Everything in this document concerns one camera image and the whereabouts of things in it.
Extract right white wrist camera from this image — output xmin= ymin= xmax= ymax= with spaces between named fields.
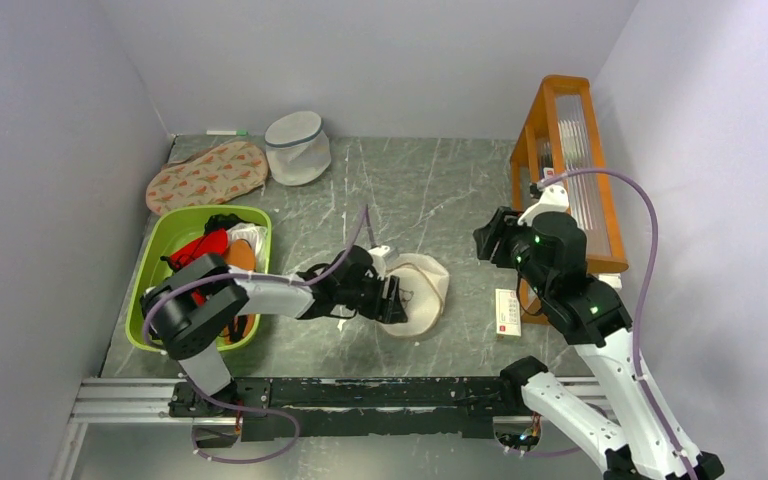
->
xmin=517 ymin=183 xmax=570 ymax=226

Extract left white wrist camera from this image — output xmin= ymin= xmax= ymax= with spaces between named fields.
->
xmin=368 ymin=245 xmax=398 ymax=263

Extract orange wooden rack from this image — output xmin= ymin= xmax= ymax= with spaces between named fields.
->
xmin=510 ymin=75 xmax=629 ymax=289

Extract small white red box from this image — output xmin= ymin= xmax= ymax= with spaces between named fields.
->
xmin=495 ymin=289 xmax=522 ymax=338

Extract floral patterned fabric pad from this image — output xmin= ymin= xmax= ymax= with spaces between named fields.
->
xmin=145 ymin=140 xmax=269 ymax=215

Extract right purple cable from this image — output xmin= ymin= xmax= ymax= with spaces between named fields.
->
xmin=503 ymin=166 xmax=703 ymax=480

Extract orange bra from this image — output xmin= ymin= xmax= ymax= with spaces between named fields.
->
xmin=222 ymin=239 xmax=257 ymax=271

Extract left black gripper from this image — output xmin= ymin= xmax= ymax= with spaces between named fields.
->
xmin=338 ymin=268 xmax=409 ymax=324

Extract white mesh laundry bag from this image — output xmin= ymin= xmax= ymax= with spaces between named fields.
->
xmin=264 ymin=111 xmax=332 ymax=186

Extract green plastic basin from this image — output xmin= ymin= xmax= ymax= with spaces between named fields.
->
xmin=124 ymin=205 xmax=273 ymax=353

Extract red bra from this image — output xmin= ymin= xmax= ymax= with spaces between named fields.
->
xmin=162 ymin=229 xmax=229 ymax=272

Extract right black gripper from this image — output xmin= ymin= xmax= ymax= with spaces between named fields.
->
xmin=475 ymin=205 xmax=554 ymax=299

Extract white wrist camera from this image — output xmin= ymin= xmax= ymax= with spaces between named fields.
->
xmin=368 ymin=245 xmax=398 ymax=263
xmin=517 ymin=183 xmax=570 ymax=226

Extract beige mesh laundry bag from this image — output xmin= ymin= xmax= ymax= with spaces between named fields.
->
xmin=373 ymin=253 xmax=450 ymax=339

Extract green white marker pen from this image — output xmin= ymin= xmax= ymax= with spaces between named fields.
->
xmin=205 ymin=129 xmax=249 ymax=136

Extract white bras in basin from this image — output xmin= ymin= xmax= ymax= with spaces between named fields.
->
xmin=141 ymin=213 xmax=273 ymax=348

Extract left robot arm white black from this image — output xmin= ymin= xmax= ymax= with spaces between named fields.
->
xmin=140 ymin=246 xmax=408 ymax=416

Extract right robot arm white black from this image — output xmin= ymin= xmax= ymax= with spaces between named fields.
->
xmin=473 ymin=207 xmax=725 ymax=479

